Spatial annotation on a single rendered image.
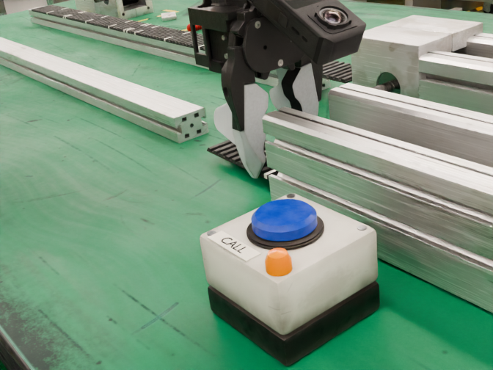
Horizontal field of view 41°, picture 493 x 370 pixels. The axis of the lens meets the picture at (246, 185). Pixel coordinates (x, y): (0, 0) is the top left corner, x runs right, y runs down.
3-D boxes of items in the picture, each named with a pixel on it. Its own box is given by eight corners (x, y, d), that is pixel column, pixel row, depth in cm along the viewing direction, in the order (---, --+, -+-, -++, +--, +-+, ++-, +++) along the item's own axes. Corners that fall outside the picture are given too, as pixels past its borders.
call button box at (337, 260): (209, 311, 44) (195, 230, 41) (316, 253, 49) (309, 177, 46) (287, 369, 38) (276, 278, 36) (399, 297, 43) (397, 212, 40)
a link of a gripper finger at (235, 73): (258, 124, 60) (265, 26, 57) (271, 128, 58) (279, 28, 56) (216, 129, 57) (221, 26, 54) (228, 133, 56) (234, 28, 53)
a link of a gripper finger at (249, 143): (227, 164, 64) (232, 69, 61) (265, 181, 60) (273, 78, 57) (200, 168, 62) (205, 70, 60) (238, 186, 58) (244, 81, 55)
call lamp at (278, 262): (260, 269, 37) (257, 251, 37) (280, 258, 38) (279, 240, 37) (277, 280, 36) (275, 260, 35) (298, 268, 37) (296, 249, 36)
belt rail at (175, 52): (31, 22, 154) (28, 9, 153) (48, 18, 156) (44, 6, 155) (307, 95, 82) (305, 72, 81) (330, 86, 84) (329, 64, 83)
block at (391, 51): (337, 128, 71) (332, 40, 67) (414, 95, 78) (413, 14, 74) (403, 147, 65) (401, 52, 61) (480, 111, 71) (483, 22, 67)
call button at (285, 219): (240, 240, 41) (237, 212, 41) (289, 216, 43) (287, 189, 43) (282, 263, 38) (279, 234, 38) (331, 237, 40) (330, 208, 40)
